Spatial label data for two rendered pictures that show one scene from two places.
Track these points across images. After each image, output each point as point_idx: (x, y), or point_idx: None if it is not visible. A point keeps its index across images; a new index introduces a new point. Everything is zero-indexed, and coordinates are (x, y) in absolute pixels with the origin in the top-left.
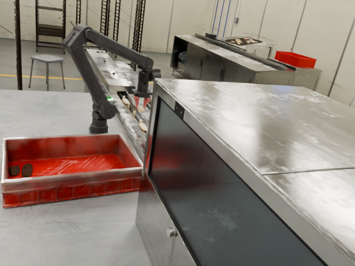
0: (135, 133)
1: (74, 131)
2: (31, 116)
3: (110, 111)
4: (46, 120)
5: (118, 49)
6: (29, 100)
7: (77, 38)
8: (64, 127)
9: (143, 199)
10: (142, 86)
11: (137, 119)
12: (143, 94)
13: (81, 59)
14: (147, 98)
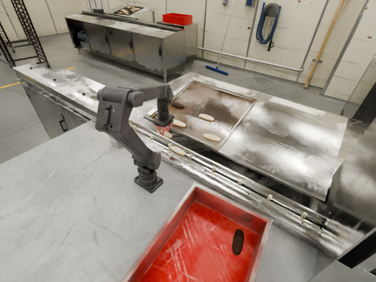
0: (184, 164)
1: (126, 196)
2: (57, 203)
3: (158, 160)
4: (80, 197)
5: (150, 95)
6: (25, 177)
7: (123, 114)
8: (111, 197)
9: (344, 280)
10: (165, 115)
11: (159, 142)
12: (168, 122)
13: (128, 135)
14: (171, 123)
